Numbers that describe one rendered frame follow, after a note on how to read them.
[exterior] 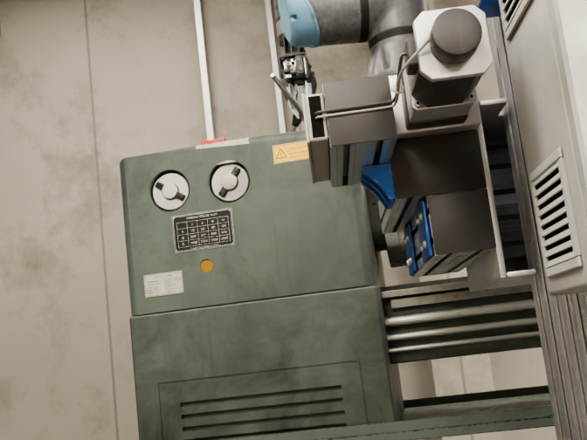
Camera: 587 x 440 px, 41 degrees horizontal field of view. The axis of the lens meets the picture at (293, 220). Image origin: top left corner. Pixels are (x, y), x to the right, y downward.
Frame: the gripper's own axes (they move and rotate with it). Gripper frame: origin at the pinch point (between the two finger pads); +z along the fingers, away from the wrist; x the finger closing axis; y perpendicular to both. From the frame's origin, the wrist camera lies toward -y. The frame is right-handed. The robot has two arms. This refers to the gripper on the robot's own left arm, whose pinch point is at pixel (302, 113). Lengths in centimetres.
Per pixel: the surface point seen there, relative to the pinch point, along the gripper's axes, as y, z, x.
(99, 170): -227, -56, -152
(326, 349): 14, 60, 1
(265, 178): 13.9, 18.6, -8.9
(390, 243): -0.5, 36.1, 18.0
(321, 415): 13, 75, -2
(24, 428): -220, 85, -203
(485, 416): 18, 78, 34
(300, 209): 14.0, 27.3, -1.3
